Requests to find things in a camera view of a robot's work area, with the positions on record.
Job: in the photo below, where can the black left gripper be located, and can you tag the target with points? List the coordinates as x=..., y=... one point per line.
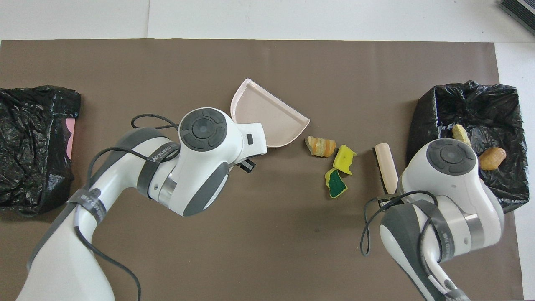
x=247, y=165

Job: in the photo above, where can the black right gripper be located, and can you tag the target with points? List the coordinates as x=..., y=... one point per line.
x=388, y=200

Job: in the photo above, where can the beige brush with black bristles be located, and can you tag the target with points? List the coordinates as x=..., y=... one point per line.
x=388, y=167

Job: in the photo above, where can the green topped yellow sponge piece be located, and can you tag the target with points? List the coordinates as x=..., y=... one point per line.
x=335, y=184

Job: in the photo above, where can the beige plastic dustpan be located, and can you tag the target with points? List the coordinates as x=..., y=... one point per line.
x=267, y=113

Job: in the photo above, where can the toy croissant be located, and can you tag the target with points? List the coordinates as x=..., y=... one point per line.
x=320, y=146
x=459, y=133

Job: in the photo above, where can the brown oval bread roll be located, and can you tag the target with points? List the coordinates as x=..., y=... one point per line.
x=492, y=158

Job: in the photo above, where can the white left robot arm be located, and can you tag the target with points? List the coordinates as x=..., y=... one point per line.
x=200, y=167

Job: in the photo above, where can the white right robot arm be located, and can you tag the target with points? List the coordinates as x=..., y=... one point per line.
x=451, y=188

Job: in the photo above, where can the black plastic trash bag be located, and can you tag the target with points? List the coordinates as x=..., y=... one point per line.
x=480, y=104
x=37, y=188

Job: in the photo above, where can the pink plastic bin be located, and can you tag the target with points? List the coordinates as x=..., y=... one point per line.
x=71, y=138

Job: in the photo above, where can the brown table mat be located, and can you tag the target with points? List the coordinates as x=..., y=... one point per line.
x=267, y=251

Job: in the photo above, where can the dark grey ribbed device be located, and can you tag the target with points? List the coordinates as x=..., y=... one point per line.
x=520, y=12

